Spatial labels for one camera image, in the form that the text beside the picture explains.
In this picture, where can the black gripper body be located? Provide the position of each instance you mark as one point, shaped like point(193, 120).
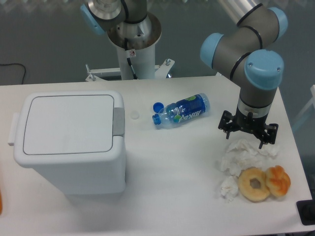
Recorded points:
point(249, 124)

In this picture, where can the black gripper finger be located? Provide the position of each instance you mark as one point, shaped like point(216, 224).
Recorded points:
point(268, 134)
point(227, 123)

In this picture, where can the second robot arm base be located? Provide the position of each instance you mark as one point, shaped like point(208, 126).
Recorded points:
point(102, 15)

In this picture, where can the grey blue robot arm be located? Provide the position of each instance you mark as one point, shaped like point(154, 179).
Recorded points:
point(243, 58)

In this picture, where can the grey trash can push button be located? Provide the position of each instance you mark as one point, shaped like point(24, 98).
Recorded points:
point(119, 122)

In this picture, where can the white plastic trash can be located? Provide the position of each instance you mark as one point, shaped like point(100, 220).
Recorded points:
point(67, 137)

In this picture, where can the large crumpled white tissue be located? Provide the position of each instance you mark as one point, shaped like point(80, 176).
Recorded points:
point(243, 154)

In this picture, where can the clear blue plastic bottle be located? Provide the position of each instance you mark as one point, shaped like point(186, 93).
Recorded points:
point(181, 112)

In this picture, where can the orange glazed bread bun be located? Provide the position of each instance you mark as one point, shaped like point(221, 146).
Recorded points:
point(277, 180)

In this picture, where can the small crumpled white tissue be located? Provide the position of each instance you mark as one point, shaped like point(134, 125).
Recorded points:
point(229, 189)

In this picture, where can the blue bottle cap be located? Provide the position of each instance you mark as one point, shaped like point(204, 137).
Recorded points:
point(157, 107)

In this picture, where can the black device at table edge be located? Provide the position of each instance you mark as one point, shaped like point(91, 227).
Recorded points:
point(306, 210)

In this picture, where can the orange object at left edge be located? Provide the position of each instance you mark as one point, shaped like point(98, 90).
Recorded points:
point(1, 204)

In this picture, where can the white frame at right edge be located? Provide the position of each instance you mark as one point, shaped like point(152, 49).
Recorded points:
point(306, 112)

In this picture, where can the ring donut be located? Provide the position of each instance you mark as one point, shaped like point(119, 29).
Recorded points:
point(251, 183)

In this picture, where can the white pedestal base frame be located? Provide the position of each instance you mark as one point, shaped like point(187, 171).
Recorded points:
point(160, 72)

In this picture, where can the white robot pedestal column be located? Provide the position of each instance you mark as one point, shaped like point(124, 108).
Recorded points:
point(136, 44)

